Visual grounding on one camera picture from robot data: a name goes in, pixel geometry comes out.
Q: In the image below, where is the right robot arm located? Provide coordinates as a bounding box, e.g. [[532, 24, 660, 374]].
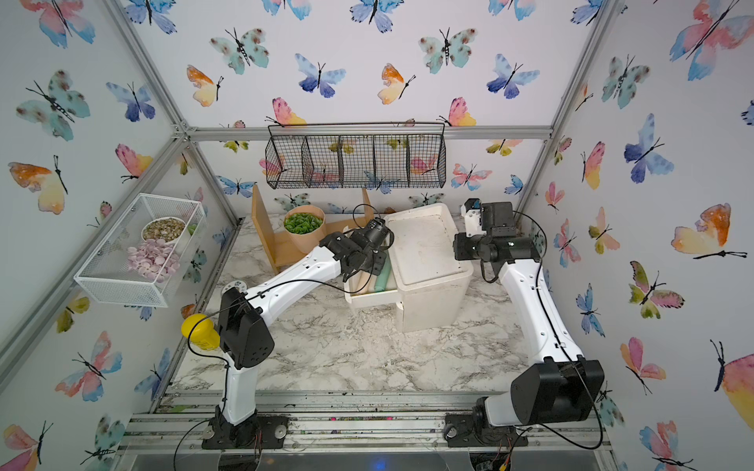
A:
[[453, 198, 605, 428]]

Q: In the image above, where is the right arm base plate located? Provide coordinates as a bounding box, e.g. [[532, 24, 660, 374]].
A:
[[442, 405, 528, 449]]

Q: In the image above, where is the black wire wall basket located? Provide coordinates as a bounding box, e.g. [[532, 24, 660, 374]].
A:
[[261, 122, 447, 194]]

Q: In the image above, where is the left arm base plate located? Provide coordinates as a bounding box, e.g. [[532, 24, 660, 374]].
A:
[[201, 410, 289, 451]]

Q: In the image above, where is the round green tin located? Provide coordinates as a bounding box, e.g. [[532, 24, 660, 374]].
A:
[[222, 280, 247, 299]]

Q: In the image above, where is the white mesh wall basket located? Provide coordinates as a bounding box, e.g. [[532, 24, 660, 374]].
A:
[[74, 194, 207, 308]]

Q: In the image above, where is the green toy microphone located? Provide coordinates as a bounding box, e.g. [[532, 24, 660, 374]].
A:
[[374, 256, 392, 292]]

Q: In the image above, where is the bowl of seeds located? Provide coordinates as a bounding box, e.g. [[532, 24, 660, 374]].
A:
[[141, 217, 187, 245]]

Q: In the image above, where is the white top drawer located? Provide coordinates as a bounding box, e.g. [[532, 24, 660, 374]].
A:
[[344, 269, 402, 311]]

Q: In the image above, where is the peach pot with greens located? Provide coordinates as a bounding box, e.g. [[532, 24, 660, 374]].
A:
[[284, 205, 327, 254]]

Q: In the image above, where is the yellow plastic toy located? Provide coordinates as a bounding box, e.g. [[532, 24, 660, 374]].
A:
[[181, 313, 221, 351]]

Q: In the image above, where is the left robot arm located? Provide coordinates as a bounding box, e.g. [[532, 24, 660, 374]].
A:
[[217, 217, 396, 426]]

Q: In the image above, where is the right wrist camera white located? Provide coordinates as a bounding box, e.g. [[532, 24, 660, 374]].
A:
[[461, 198, 486, 237]]

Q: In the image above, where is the white plastic drawer unit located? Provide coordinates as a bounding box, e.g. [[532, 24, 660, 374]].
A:
[[387, 203, 473, 333]]

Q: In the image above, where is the pile of pink slices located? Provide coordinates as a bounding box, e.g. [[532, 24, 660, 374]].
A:
[[127, 239, 181, 284]]

